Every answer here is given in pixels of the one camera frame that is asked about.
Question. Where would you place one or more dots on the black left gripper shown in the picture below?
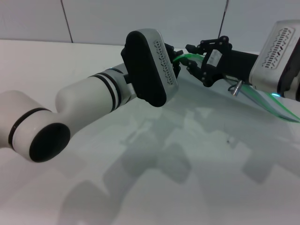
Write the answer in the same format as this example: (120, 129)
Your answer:
(170, 52)

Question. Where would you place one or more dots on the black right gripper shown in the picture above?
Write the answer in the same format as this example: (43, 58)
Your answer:
(236, 64)

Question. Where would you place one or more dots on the clear green-zipper document bag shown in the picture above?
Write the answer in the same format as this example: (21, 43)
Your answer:
(264, 100)

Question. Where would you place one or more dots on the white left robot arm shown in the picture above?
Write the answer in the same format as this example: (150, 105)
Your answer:
(82, 98)

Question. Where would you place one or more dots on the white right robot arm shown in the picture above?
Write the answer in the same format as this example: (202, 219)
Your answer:
(293, 91)

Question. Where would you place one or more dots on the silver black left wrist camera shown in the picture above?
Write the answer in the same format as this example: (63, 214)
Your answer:
(145, 68)

